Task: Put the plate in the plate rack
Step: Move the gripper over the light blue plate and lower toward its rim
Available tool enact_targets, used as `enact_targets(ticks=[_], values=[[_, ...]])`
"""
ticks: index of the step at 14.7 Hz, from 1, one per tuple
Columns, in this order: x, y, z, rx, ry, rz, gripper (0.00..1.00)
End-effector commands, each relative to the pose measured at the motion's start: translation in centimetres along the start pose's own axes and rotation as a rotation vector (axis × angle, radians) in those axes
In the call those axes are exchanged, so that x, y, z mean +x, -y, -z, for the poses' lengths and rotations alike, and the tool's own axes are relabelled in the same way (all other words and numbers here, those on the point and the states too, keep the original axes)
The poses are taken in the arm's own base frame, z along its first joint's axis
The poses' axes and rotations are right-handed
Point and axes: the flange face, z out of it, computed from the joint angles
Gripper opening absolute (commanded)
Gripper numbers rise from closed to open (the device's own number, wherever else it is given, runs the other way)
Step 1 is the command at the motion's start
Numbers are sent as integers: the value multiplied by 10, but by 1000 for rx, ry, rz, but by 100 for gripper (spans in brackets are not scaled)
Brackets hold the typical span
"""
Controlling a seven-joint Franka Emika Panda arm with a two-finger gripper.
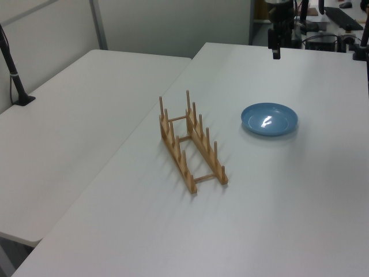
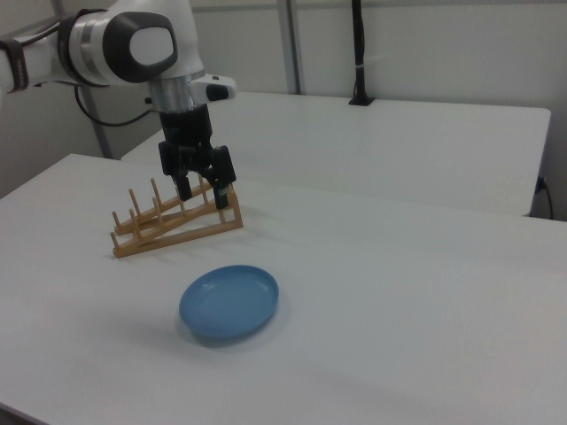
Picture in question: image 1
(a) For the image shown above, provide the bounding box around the black clamp-mounted pole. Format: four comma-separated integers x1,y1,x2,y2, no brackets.
351,20,369,61

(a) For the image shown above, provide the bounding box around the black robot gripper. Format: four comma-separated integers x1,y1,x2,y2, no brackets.
265,0,296,60

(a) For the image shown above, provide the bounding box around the grey partition frame post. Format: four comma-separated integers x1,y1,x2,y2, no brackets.
88,0,109,51

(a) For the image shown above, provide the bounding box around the black computer keyboard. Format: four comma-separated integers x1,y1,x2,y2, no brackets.
324,6,364,31

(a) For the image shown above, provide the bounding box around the black electronics box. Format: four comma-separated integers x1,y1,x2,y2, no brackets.
304,34,338,52

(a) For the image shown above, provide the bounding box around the wooden plate rack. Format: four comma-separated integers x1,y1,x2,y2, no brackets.
158,89,229,194

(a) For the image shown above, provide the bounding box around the blue round plate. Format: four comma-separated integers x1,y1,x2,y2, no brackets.
240,103,299,137

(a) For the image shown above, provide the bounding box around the black camera pole with clamp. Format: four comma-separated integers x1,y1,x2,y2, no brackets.
0,23,37,107

